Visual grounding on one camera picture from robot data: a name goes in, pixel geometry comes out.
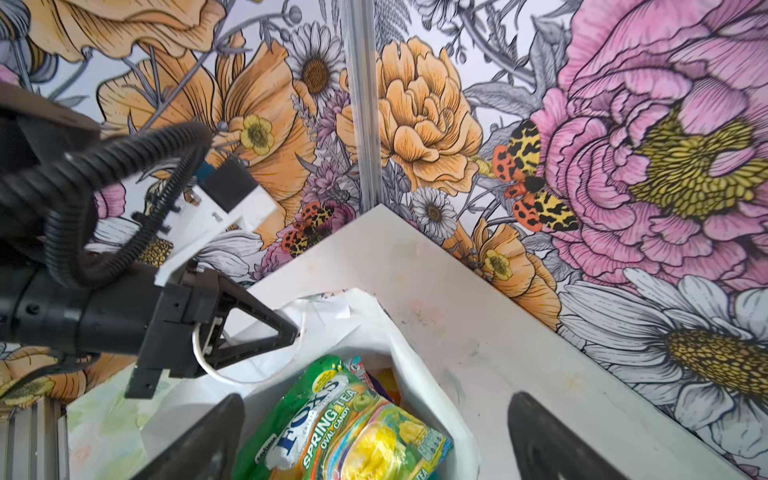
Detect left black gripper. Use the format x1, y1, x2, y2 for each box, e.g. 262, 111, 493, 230
1, 265, 299, 479

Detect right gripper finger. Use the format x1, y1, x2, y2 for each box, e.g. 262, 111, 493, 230
507, 391, 626, 480

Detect green Fox's candy packet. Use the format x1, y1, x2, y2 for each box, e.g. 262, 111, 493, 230
232, 355, 453, 479

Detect floral paper gift bag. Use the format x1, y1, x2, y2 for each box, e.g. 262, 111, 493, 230
140, 289, 480, 479

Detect orange Fox's candy packet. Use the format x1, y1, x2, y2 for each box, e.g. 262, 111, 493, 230
367, 368, 402, 405

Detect aluminium rail frame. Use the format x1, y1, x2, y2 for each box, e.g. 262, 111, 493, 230
0, 397, 70, 480

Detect left black cable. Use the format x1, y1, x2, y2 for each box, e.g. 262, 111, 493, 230
0, 121, 214, 292

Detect left aluminium corner post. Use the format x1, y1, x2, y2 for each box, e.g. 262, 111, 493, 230
342, 1, 383, 213

